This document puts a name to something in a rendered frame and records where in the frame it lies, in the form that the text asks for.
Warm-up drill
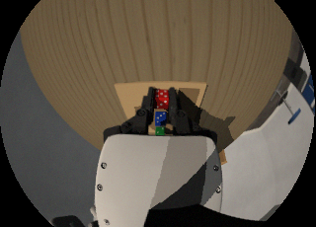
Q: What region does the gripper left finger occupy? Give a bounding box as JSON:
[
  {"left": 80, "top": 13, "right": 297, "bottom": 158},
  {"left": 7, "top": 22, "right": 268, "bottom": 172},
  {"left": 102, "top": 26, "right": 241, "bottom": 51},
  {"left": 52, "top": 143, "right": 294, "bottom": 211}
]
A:
[{"left": 103, "top": 87, "right": 154, "bottom": 144}]

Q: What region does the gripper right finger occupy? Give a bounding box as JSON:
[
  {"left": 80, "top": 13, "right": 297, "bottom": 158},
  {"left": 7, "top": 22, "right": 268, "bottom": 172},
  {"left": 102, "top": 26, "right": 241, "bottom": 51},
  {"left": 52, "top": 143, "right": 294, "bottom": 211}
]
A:
[{"left": 168, "top": 88, "right": 217, "bottom": 144}]

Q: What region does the green die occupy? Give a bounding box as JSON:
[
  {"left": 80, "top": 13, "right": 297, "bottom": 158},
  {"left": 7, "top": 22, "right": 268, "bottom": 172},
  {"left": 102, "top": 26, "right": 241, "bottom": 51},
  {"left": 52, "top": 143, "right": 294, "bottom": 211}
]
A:
[{"left": 155, "top": 126, "right": 165, "bottom": 135}]

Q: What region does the tan flat mat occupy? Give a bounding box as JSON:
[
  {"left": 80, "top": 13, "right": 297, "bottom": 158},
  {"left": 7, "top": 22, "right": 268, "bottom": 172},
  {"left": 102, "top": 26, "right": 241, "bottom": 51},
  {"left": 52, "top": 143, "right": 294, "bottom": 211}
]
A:
[{"left": 115, "top": 81, "right": 207, "bottom": 132}]

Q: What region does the blue die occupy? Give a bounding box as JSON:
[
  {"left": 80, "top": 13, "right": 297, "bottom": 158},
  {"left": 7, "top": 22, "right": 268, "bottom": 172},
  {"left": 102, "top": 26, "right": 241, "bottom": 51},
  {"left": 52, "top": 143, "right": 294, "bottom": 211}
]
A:
[{"left": 155, "top": 112, "right": 167, "bottom": 126}]

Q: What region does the red die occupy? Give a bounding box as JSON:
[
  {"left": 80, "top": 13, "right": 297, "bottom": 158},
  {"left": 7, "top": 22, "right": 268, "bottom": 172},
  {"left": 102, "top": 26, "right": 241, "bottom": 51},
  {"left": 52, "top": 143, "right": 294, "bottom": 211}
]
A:
[{"left": 154, "top": 90, "right": 169, "bottom": 109}]

